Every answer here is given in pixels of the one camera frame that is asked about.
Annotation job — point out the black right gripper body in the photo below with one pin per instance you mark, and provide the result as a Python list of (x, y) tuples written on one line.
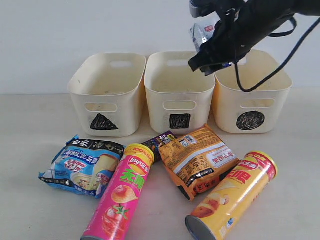
[(235, 34)]

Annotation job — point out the white blue milk carton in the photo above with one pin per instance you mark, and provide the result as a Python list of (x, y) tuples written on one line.
[(203, 29)]

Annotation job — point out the orange instant noodle packet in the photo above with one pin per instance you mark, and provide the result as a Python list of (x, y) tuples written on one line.
[(198, 161)]

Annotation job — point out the small dark purple packet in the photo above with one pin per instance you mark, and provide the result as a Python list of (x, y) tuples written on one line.
[(155, 143)]

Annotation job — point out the yellow Lays chips can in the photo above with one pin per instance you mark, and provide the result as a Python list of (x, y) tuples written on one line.
[(223, 207)]

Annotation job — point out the blue instant noodle packet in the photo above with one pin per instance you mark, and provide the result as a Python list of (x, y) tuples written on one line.
[(84, 166)]

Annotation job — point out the pink Lays chips can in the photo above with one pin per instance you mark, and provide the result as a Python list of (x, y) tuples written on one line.
[(118, 204)]

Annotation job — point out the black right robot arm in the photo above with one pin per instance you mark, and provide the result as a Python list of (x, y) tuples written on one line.
[(274, 13)]

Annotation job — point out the cream bin with circle mark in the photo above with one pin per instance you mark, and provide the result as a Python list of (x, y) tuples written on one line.
[(255, 112)]

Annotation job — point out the cream bin with square mark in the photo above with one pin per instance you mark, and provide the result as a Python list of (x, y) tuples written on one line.
[(178, 99)]

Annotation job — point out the cream bin with triangle mark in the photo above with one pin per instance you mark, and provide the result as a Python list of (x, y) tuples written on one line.
[(108, 94)]

